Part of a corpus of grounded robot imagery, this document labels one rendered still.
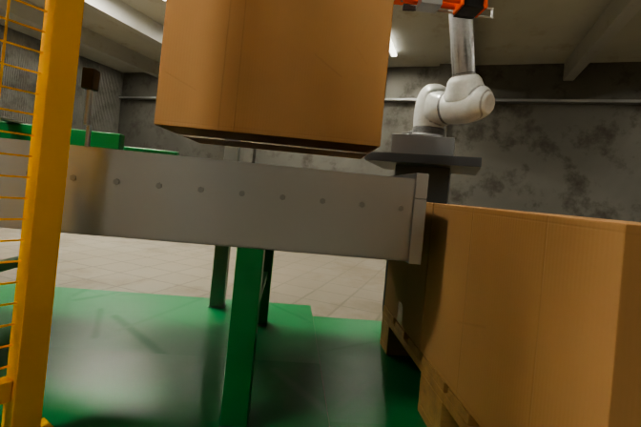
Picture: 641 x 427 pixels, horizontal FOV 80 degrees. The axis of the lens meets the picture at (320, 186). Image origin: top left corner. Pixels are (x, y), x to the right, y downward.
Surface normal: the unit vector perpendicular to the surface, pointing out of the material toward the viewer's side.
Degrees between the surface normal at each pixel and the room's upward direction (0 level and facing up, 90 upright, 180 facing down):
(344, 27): 90
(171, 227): 90
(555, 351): 90
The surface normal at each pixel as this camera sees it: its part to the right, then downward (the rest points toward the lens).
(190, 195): 0.07, 0.00
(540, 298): -0.99, -0.10
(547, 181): -0.34, -0.04
